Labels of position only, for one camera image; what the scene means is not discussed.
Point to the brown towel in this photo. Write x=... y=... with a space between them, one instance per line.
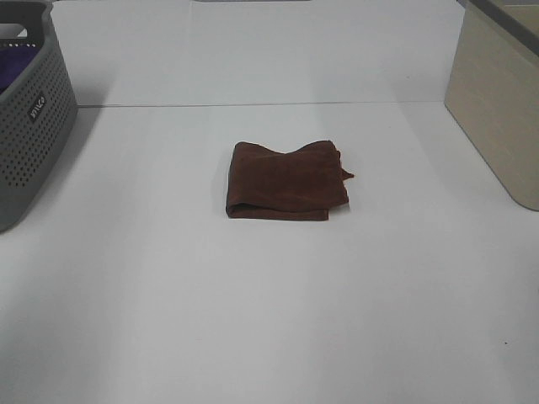
x=302 y=185

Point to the purple cloth in basket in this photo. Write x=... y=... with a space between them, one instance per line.
x=19 y=62

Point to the beige storage bin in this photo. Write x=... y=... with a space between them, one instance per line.
x=493 y=91

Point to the grey perforated laundry basket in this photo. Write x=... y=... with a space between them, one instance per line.
x=38 y=108

